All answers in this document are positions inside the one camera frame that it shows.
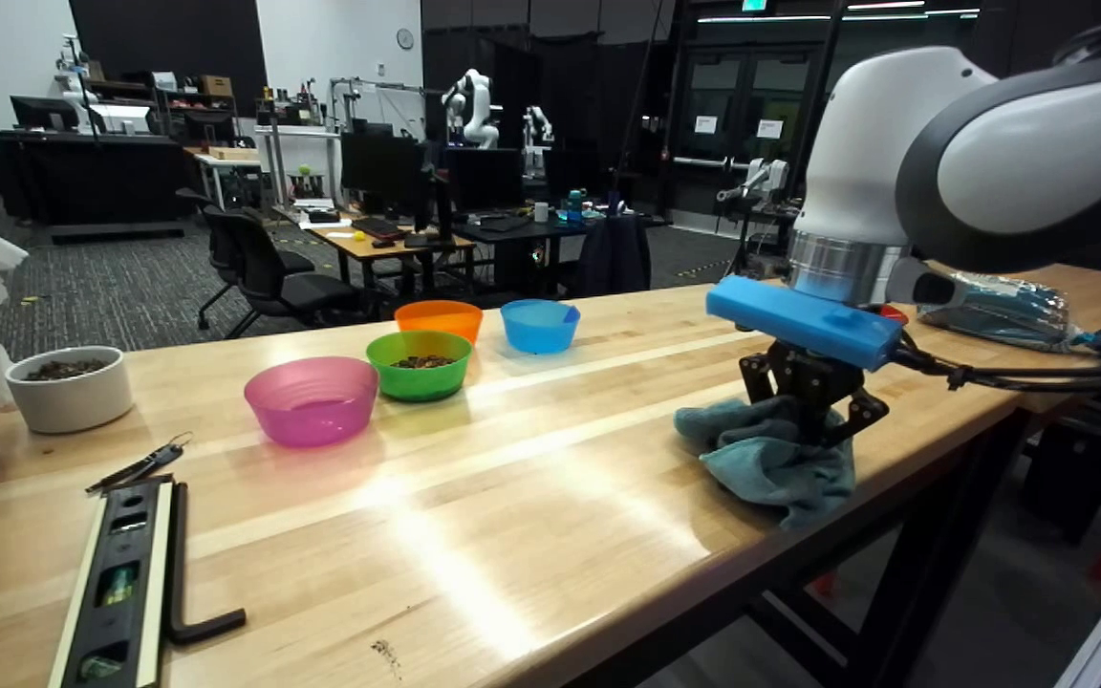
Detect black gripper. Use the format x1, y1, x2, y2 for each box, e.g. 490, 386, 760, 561
735, 332, 895, 451

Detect teal microfiber towel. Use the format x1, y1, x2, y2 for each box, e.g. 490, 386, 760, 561
672, 393, 861, 535

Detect clear plastic bag blue contents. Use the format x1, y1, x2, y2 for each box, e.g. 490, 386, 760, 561
909, 270, 1101, 366

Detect blue plastic bowl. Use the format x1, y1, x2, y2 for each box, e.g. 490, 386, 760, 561
497, 296, 583, 360

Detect orange plastic bowl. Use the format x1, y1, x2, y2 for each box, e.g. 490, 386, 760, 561
395, 300, 485, 347

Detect green plastic bowl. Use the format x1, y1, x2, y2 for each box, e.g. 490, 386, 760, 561
362, 328, 477, 407

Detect wooden office desk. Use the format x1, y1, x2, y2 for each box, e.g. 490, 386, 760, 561
300, 212, 483, 300

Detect black computer monitor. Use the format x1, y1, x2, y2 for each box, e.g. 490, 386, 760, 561
339, 120, 434, 222
9, 91, 88, 139

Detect pink plastic bowl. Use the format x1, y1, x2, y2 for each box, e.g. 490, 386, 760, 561
239, 357, 383, 451

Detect black office chair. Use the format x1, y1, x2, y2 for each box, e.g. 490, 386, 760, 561
196, 204, 369, 340

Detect black hex key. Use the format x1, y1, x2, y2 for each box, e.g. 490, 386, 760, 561
165, 477, 252, 650

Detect black pliers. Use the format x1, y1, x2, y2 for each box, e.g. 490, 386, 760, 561
85, 433, 196, 496

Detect black spirit level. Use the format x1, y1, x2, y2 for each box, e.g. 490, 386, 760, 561
48, 477, 179, 688

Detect white ceramic bowl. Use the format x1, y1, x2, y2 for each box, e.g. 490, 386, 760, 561
2, 340, 139, 441

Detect black draped table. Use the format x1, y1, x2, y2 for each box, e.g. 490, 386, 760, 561
0, 126, 196, 233

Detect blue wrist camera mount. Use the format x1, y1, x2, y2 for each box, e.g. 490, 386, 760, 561
704, 270, 909, 375

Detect black camera cable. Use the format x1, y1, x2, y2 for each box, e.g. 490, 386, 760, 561
892, 332, 1101, 393

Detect wooden table black frame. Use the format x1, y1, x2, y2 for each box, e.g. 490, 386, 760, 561
892, 255, 1101, 552
0, 279, 1029, 688

